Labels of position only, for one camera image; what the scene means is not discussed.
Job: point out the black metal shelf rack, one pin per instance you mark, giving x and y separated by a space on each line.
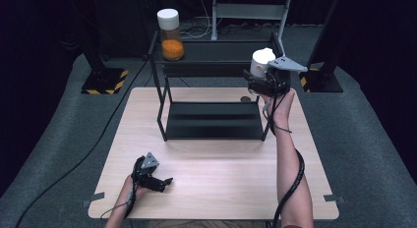
214 52

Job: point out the black stand with striped base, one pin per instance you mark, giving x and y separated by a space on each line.
105 80
323 82

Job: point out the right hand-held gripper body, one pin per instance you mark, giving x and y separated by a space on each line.
282 80

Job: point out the grey tape strip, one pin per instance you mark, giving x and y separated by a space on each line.
95 198
332 198

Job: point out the person's left hand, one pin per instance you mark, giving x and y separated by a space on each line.
136 190

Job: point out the jar of orange powder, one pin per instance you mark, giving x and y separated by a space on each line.
172 46

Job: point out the dark round table grommet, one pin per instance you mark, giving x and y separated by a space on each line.
245 99

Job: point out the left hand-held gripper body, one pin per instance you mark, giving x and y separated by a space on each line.
146 169

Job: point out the grey metal stand frame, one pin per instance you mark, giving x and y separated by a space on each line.
250 11

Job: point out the person's right hand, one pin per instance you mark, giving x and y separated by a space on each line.
282 110

